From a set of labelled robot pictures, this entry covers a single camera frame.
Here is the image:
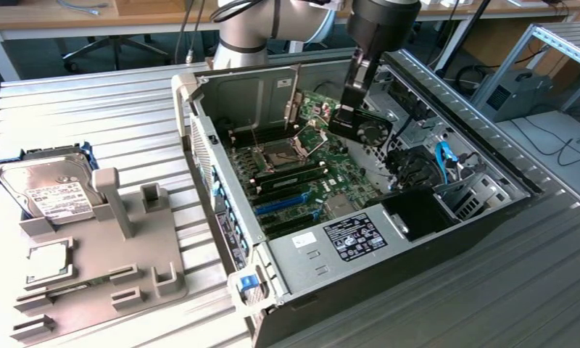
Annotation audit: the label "green motherboard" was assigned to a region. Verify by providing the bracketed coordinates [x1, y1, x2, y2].
[224, 119, 398, 241]

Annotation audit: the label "wooden desk white frame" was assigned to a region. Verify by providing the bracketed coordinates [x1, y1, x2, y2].
[0, 0, 222, 83]
[332, 0, 580, 73]

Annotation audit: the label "metal socket cover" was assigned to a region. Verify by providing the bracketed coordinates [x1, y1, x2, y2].
[292, 122, 330, 154]

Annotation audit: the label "chipset heatsink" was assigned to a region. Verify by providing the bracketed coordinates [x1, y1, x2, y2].
[325, 195, 360, 219]

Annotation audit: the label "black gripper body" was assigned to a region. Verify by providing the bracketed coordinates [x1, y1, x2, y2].
[345, 0, 422, 55]

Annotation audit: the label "black graphics card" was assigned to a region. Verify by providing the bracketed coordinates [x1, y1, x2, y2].
[280, 63, 396, 146]

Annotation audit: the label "CPU socket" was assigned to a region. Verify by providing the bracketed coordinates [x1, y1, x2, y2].
[254, 142, 297, 170]

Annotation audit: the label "installed dark RAM stick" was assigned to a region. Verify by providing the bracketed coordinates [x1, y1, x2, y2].
[256, 173, 325, 194]

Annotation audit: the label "blue SATA wire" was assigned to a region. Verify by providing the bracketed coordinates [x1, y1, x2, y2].
[434, 140, 454, 186]

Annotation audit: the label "silver drive cage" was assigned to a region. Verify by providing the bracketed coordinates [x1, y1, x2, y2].
[352, 86, 409, 175]

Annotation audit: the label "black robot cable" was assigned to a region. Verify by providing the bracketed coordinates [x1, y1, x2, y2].
[209, 0, 282, 39]

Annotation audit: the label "grey cable on desk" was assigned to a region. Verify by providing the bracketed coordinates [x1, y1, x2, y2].
[55, 0, 103, 17]

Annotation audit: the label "black expansion slot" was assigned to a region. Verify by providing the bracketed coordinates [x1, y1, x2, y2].
[261, 212, 321, 237]

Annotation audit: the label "grey box device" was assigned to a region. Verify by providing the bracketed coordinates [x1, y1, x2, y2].
[480, 67, 556, 123]

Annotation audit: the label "black wire bundle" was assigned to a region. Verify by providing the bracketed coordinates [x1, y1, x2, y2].
[385, 147, 446, 190]

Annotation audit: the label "grey power supply unit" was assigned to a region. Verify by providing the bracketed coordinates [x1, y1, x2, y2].
[265, 203, 409, 295]

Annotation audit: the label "silver disk bay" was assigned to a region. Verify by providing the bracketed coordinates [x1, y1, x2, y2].
[434, 173, 512, 223]

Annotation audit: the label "black empty RAM slot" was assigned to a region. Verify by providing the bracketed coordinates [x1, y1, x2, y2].
[226, 125, 298, 149]

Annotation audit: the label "black office chair base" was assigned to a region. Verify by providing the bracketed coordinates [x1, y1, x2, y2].
[59, 34, 173, 73]

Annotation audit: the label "aluminium profile frame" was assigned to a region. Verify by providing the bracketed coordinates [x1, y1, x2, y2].
[468, 20, 580, 114]

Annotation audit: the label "silver CPU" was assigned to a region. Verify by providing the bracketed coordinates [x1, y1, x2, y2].
[26, 244, 74, 286]

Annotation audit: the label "open black PC case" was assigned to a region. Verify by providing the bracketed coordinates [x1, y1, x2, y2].
[170, 43, 546, 348]

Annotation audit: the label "silver hard disk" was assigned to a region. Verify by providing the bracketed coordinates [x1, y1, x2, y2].
[0, 151, 103, 223]

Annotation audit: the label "grey parts rack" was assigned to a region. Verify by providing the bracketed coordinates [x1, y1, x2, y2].
[9, 166, 190, 341]

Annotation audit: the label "blue disk caddy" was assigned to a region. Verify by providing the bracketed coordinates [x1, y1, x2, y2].
[0, 141, 101, 175]

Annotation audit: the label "green RAM stick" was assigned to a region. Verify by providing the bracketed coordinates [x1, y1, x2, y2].
[47, 279, 114, 294]

